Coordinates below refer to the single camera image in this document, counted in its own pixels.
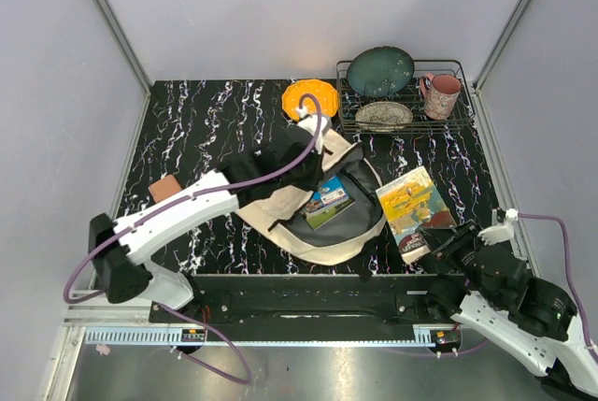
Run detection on orange polka dot plate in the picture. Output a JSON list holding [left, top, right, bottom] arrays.
[[281, 79, 340, 122]]

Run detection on blue treehouse book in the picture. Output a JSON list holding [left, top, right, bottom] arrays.
[[310, 176, 350, 210]]

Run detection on beige canvas backpack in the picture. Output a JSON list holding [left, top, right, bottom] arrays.
[[236, 130, 386, 265]]

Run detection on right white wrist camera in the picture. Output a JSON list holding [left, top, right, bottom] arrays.
[[477, 208, 519, 246]]

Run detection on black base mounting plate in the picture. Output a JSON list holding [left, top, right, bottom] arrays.
[[180, 274, 452, 325]]

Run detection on dark teal plate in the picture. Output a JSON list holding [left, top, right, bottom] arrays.
[[347, 46, 415, 98]]

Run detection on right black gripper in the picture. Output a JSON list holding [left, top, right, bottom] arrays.
[[415, 217, 502, 306]]

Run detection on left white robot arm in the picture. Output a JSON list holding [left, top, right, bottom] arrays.
[[88, 135, 323, 322]]

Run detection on black wire dish rack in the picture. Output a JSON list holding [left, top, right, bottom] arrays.
[[335, 60, 475, 136]]

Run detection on brown leather wallet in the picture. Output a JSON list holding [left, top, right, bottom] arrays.
[[149, 175, 182, 204]]

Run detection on pink patterned mug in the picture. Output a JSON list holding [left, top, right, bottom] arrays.
[[420, 74, 462, 121]]

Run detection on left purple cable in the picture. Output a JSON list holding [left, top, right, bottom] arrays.
[[63, 93, 326, 384]]

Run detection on Animal Farm book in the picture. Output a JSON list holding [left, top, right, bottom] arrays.
[[300, 196, 354, 230]]

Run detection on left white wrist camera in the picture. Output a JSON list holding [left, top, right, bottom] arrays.
[[295, 107, 332, 154]]

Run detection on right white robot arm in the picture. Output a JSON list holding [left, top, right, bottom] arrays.
[[418, 221, 597, 400]]

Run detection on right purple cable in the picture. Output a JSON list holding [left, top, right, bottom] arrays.
[[392, 212, 598, 358]]

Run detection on beige patterned plate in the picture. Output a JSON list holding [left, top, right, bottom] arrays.
[[355, 101, 414, 133]]

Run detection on yellow illustrated book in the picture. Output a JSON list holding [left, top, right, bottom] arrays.
[[376, 166, 456, 265]]

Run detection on purple cable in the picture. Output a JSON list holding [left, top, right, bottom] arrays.
[[392, 212, 598, 358], [63, 93, 326, 384]]

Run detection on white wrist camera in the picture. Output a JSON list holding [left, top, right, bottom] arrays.
[[295, 107, 332, 154], [477, 208, 519, 246]]

